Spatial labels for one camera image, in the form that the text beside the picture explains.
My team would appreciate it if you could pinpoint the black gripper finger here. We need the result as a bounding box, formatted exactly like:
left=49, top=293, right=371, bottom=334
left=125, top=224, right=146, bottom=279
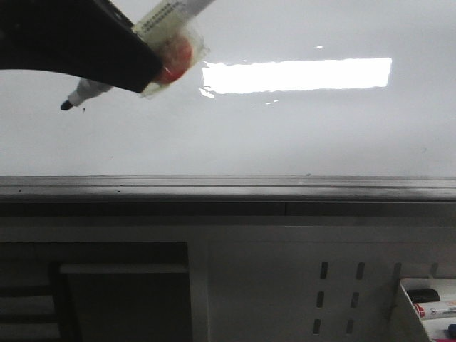
left=1, top=0, right=163, bottom=93

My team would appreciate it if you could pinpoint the white taped whiteboard marker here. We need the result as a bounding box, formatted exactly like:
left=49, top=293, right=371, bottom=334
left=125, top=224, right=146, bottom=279
left=60, top=0, right=217, bottom=112

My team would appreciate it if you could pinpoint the white pegboard panel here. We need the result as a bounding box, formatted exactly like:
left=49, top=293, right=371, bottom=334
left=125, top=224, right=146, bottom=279
left=194, top=236, right=455, bottom=341

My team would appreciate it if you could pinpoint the black marker in tray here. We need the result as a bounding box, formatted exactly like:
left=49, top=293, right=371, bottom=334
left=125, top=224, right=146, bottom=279
left=407, top=289, right=441, bottom=303

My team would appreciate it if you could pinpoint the white marker tray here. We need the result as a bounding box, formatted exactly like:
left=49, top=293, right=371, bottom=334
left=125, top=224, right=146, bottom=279
left=389, top=278, right=455, bottom=341

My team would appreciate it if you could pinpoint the red capped white marker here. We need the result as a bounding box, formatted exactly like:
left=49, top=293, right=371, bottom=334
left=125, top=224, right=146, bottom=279
left=413, top=301, right=455, bottom=320

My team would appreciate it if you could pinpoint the blue marker in tray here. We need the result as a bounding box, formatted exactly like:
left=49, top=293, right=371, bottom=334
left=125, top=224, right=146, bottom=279
left=447, top=323, right=456, bottom=339

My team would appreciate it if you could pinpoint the white whiteboard with metal frame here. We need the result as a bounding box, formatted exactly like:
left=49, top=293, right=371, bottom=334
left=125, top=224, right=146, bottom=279
left=1, top=1, right=455, bottom=206

